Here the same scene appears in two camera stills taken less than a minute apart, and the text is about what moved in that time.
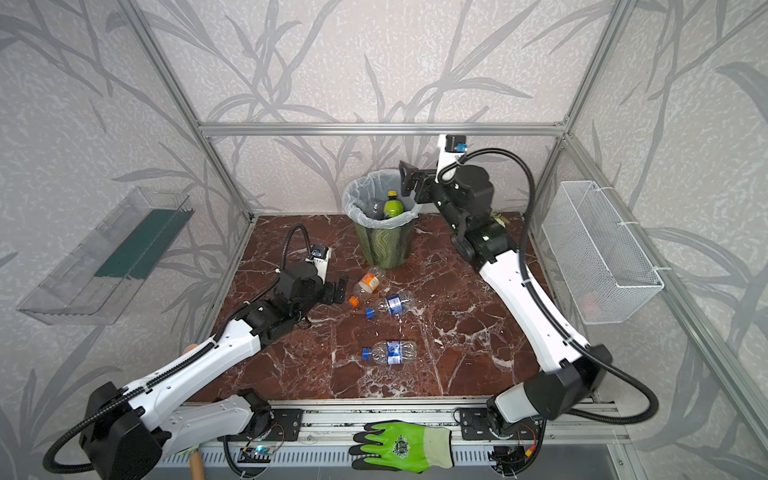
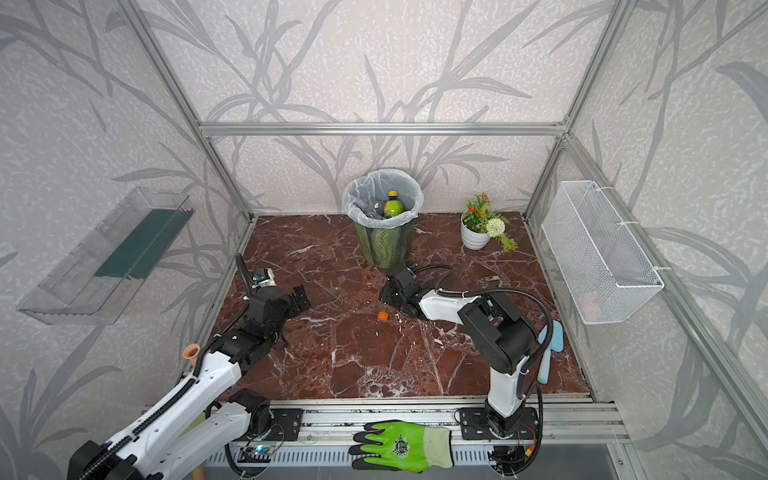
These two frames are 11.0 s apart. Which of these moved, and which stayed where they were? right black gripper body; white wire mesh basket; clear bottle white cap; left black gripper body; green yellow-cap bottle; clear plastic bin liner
Moved: left black gripper body; right black gripper body
Stayed: white wire mesh basket; clear bottle white cap; clear plastic bin liner; green yellow-cap bottle
